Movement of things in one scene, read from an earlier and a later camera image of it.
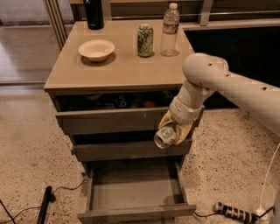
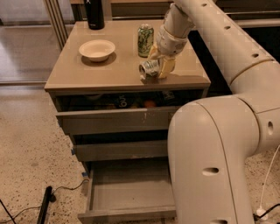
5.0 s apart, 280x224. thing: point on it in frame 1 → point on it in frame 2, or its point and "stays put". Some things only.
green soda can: x=144 y=38 stays put
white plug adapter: x=260 y=212 stays put
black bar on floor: x=47 y=198 stays put
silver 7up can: x=164 y=137 → x=149 y=68
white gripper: x=184 y=112 → x=169 y=41
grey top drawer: x=113 y=112 stays put
